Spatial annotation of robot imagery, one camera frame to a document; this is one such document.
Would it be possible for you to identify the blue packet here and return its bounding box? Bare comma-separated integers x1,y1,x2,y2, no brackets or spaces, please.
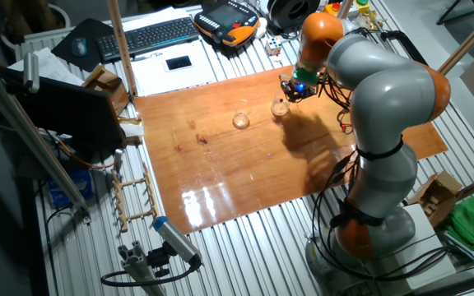
47,168,96,206

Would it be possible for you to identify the white smartphone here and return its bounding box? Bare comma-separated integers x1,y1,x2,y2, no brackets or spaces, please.
162,54,194,73

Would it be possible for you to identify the aluminium profile beam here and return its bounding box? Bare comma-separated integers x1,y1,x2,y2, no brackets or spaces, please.
0,57,92,215

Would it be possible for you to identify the black round spool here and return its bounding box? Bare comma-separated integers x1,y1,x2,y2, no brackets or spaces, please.
267,0,323,30

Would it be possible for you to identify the wooden board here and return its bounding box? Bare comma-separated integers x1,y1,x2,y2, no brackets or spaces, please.
132,61,450,236

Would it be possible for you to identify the white robot platform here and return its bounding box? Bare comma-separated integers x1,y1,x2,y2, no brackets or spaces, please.
364,203,458,291

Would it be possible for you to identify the black computer keyboard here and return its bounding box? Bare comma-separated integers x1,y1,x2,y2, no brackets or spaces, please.
95,16,200,63

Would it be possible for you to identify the short aluminium profile post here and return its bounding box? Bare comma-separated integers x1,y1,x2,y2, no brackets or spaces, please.
117,240,168,296

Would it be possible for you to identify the black camera cable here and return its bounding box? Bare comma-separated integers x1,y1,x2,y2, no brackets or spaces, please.
100,257,203,288

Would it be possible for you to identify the cardboard box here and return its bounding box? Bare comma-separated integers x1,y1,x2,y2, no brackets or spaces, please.
407,170,464,229

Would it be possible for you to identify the silver depth camera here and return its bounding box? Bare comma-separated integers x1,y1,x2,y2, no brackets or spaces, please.
152,215,203,266
22,51,40,95

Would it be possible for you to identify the green wrist adapter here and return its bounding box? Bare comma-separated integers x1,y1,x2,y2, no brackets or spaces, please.
292,65,321,86

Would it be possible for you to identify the black mouse pad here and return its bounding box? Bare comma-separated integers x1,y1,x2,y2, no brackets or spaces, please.
50,18,114,73

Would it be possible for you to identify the upright stand pole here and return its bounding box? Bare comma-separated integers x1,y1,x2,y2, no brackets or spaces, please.
336,0,356,20

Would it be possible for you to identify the black monitor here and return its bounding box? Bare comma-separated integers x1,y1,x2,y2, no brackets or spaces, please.
0,65,127,154

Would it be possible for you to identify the colourful puzzle cube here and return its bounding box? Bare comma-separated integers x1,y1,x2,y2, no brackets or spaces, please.
264,35,283,58

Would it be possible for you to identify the clear glass beaker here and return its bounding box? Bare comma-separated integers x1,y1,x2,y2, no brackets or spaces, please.
269,92,291,118
231,100,251,131

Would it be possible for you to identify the wooden rack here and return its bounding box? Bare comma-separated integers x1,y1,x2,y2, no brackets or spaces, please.
110,162,160,234

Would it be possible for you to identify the white printed paper sheet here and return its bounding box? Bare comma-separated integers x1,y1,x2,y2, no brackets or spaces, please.
131,40,217,98

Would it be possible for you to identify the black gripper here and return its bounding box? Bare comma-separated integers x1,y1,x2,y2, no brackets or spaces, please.
280,76,318,104

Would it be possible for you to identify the cable harness with red light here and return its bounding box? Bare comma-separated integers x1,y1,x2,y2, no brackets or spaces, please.
318,73,356,136

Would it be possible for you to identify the orange box with red button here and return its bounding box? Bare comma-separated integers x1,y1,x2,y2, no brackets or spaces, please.
323,2,343,17

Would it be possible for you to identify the yellow button box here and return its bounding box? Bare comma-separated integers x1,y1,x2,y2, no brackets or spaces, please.
354,0,372,16

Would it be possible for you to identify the wooden block stand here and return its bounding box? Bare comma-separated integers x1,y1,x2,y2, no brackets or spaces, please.
81,63,131,118

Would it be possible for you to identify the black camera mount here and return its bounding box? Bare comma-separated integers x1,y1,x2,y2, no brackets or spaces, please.
146,242,173,279

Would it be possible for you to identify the orange black teach pendant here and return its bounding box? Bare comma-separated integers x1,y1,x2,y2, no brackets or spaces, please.
193,0,261,47

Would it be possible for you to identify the brass fitting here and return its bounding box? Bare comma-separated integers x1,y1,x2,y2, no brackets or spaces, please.
360,10,384,32

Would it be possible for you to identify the white figurine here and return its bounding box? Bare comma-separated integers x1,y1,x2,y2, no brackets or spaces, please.
255,16,269,40

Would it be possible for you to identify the black curved hose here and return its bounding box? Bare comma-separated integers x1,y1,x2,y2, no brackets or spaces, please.
379,30,430,69

